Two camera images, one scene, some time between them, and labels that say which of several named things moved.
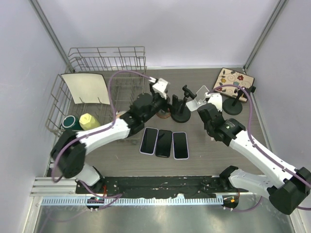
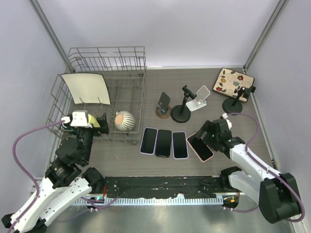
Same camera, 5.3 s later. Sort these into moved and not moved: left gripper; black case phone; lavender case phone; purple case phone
Moved: left gripper
Not moved: lavender case phone; black case phone; purple case phone
